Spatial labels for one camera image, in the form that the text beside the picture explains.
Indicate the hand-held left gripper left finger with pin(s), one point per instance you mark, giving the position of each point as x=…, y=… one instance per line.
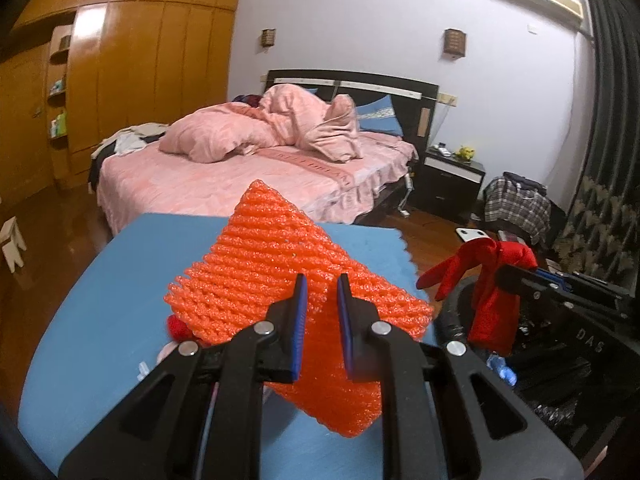
x=299, y=320

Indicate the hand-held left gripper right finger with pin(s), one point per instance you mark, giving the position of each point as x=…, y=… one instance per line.
x=345, y=325

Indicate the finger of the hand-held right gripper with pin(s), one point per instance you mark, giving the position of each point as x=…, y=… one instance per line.
x=530, y=285
x=595, y=281

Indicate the black bin liner bag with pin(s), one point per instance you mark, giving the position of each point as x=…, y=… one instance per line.
x=550, y=395

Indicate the orange foam fruit net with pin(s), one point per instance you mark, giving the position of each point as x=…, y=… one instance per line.
x=280, y=250

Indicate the black trash bin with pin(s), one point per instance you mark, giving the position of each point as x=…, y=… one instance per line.
x=450, y=315

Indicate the white scale dark centre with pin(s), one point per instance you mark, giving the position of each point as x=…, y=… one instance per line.
x=507, y=236

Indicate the plaid bag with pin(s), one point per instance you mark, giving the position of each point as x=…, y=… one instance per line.
x=515, y=210

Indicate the white bathroom scale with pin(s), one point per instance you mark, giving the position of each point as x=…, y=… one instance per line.
x=470, y=234

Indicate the blue plastic bag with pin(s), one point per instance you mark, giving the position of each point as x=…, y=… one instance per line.
x=502, y=371

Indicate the black white nightstand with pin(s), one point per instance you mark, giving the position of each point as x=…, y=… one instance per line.
x=445, y=190

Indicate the pink wrapper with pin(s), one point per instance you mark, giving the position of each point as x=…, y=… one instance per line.
x=166, y=355

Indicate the yellow plush toy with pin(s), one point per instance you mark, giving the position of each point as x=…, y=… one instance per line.
x=465, y=152

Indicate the white remote control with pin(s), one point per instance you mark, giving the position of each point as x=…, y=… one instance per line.
x=441, y=149

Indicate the pink bed sheet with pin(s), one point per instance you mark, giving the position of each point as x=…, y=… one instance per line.
x=200, y=180

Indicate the dark patterned curtain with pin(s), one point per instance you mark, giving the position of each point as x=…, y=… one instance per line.
x=610, y=110

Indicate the blue table mat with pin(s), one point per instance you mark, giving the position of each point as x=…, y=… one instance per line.
x=110, y=300

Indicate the pink quilt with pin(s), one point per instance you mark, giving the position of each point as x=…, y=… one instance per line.
x=280, y=120

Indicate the blue pillow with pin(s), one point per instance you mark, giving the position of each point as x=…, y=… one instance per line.
x=382, y=115

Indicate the dark purple garment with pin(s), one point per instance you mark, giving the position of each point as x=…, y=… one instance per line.
x=247, y=100

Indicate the dark wooden bed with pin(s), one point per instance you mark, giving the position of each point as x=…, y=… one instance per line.
x=400, y=85

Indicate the pile of clothes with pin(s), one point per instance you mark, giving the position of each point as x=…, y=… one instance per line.
x=130, y=142

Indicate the wooden wardrobe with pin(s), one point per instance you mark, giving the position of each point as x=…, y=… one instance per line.
x=150, y=60

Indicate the wall socket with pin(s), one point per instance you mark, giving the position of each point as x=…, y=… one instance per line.
x=447, y=99

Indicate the wooden wall lamp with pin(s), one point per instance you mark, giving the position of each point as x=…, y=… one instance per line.
x=455, y=42
x=268, y=37

